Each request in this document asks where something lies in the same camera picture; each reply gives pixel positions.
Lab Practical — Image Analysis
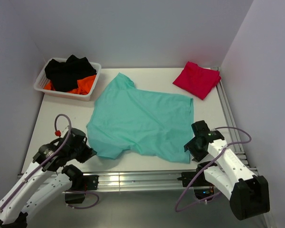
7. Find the white plastic basket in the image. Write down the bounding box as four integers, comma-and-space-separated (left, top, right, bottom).
34, 55, 102, 101

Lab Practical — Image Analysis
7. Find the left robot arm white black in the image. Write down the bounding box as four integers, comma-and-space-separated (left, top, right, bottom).
0, 128, 97, 228

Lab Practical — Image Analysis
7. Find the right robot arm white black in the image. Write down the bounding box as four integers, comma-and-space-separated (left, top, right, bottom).
184, 120, 270, 220

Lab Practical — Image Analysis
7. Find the black t-shirt in basket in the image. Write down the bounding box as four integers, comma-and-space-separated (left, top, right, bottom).
45, 55, 97, 92

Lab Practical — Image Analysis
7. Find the teal t-shirt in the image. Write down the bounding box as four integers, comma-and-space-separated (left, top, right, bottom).
86, 73, 194, 164

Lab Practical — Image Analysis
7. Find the folded red t-shirt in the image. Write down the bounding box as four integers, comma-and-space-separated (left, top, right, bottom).
173, 62, 221, 100

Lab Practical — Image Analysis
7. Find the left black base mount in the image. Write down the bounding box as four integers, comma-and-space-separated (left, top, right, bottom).
65, 175, 99, 206

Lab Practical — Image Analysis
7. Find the orange t-shirt in basket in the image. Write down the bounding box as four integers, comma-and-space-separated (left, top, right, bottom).
43, 75, 97, 95

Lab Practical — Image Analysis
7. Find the aluminium front rail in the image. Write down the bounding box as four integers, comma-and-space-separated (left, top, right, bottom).
16, 167, 263, 193

